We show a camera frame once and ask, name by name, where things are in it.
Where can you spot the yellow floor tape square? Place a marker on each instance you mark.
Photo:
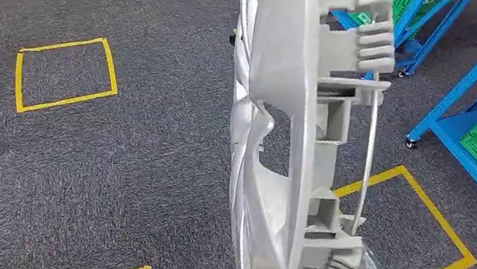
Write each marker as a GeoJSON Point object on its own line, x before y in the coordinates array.
{"type": "Point", "coordinates": [438, 213]}

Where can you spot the silver plastic wheel hubcap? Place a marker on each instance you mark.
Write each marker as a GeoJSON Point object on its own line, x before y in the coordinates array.
{"type": "Point", "coordinates": [285, 38]}

